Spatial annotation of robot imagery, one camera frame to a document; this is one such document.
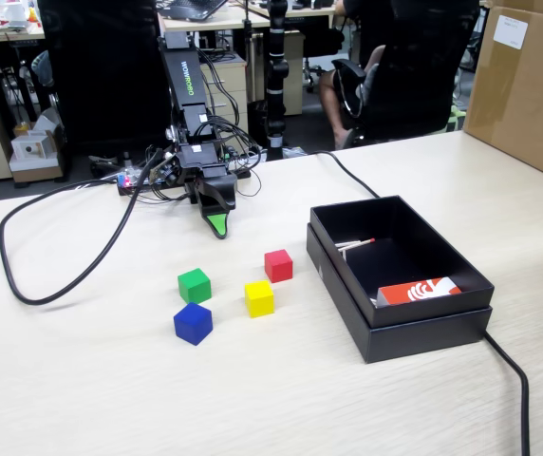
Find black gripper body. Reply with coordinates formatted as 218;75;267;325
176;143;229;182

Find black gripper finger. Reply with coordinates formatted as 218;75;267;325
203;173;240;240
194;179;216;234

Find green wooden cube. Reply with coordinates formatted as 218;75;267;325
177;268;213;305

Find red wooden cube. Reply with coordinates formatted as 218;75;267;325
264;249;294;284

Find yellow wooden cube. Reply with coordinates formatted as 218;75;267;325
244;279;275;319

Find blue wooden cube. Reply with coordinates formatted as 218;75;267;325
173;302;214;347

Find white box on floor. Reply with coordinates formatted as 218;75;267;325
8;131;65;184

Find black cardboard box tray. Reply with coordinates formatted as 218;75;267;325
309;194;496;329

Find black open box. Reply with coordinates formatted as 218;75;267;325
306;222;494;365

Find large brown cardboard box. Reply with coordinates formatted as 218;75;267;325
462;0;543;189

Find controller board with red LED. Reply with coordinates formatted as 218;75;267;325
116;166;159;194

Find black base bar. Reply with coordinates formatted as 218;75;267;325
116;170;253;199

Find beige drawer cabinet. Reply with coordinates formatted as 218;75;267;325
198;52;250;135

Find black white segmented pole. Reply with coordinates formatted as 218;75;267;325
265;0;289;162

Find black mesh office chair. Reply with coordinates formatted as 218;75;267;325
37;0;174;161

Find beige office desk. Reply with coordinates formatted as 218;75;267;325
157;3;339;33

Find seated person bare legs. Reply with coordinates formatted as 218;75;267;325
317;0;387;151

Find open black laptop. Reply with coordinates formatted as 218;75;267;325
155;0;230;23

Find red and white card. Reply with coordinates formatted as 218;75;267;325
370;276;462;309

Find black office chair with armrest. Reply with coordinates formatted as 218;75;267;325
331;0;482;144

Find white mug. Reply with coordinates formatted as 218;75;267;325
3;2;28;25

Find green checkered object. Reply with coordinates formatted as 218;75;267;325
445;104;468;133

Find white shipping label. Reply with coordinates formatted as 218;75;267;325
493;14;529;49

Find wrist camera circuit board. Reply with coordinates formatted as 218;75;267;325
149;150;181;187

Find thick black camera cable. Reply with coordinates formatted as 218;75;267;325
0;150;166;306

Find thick black table cable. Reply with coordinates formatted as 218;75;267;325
309;150;532;456

